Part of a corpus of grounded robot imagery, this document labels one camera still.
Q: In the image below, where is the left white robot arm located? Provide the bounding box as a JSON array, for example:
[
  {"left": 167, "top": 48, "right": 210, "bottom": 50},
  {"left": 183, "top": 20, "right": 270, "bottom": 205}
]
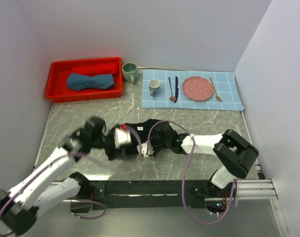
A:
[{"left": 0, "top": 117, "right": 118, "bottom": 236}]

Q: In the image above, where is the black t shirt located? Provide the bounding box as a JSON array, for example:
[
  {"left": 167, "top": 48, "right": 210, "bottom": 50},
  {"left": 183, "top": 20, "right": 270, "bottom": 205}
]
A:
[{"left": 105, "top": 118, "right": 175, "bottom": 161}]

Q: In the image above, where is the aluminium rail frame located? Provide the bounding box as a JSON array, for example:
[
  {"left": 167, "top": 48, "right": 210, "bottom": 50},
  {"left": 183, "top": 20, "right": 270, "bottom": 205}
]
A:
[{"left": 3, "top": 103, "right": 291, "bottom": 237}]

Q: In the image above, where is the red plastic bin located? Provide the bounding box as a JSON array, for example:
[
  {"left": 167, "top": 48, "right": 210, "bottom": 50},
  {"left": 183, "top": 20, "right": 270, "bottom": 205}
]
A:
[{"left": 45, "top": 57, "right": 124, "bottom": 103}]

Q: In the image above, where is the pink dotted plate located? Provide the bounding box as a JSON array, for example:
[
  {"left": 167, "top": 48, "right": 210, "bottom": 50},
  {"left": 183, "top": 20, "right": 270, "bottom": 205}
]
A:
[{"left": 182, "top": 76, "right": 214, "bottom": 101}]

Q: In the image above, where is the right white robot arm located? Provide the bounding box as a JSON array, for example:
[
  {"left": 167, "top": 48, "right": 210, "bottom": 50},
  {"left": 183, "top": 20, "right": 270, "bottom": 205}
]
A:
[{"left": 145, "top": 120, "right": 259, "bottom": 197}]

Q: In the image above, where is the green ceramic mug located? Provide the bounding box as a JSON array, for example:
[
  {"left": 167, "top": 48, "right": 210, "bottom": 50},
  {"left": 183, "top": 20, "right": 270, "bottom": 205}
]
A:
[{"left": 122, "top": 63, "right": 139, "bottom": 83}]

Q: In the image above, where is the grey white mug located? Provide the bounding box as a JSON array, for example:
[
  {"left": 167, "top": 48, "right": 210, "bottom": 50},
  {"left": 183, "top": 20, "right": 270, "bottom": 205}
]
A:
[{"left": 148, "top": 79, "right": 161, "bottom": 96}]

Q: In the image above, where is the blue rolled t shirt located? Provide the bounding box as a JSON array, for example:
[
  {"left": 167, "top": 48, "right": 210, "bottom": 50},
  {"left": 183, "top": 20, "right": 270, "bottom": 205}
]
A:
[{"left": 66, "top": 73, "right": 115, "bottom": 91}]

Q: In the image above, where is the blue handled knife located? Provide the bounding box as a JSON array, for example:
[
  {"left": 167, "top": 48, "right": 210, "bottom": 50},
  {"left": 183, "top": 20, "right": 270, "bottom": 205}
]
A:
[{"left": 175, "top": 76, "right": 179, "bottom": 100}]

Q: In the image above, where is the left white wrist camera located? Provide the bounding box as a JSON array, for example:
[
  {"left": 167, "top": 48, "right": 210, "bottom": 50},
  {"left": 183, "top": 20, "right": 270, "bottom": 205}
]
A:
[{"left": 114, "top": 124, "right": 132, "bottom": 149}]

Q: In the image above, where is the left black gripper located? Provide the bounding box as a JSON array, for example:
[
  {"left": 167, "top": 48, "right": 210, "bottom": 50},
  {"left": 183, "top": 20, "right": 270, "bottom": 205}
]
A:
[{"left": 91, "top": 125, "right": 126, "bottom": 160}]

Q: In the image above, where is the blue grid placemat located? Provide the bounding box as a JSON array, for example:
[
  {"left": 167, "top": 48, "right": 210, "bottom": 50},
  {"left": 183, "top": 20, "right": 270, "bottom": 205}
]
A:
[{"left": 141, "top": 70, "right": 244, "bottom": 112}]

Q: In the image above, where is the blue handled spoon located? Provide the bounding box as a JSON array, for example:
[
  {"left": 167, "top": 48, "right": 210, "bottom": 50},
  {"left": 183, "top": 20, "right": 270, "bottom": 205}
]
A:
[{"left": 168, "top": 77, "right": 177, "bottom": 103}]

